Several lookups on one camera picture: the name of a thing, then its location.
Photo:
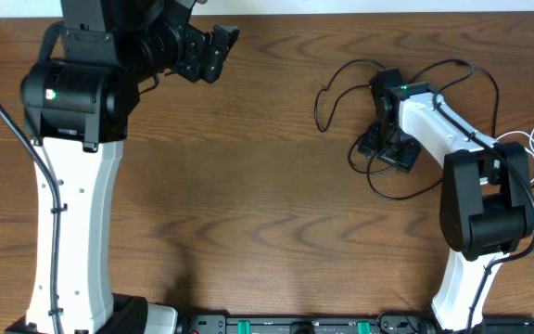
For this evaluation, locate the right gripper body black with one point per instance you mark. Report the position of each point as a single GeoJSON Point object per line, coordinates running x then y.
{"type": "Point", "coordinates": [393, 147]}

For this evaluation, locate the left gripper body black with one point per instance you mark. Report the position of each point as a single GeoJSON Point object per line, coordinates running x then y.
{"type": "Point", "coordinates": [197, 57]}

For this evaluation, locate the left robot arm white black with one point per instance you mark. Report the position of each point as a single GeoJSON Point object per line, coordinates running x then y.
{"type": "Point", "coordinates": [88, 78]}

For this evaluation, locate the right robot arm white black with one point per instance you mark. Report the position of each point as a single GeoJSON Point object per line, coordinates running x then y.
{"type": "Point", "coordinates": [486, 208]}

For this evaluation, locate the black mounting rail base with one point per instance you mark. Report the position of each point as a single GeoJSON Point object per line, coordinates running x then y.
{"type": "Point", "coordinates": [390, 323]}

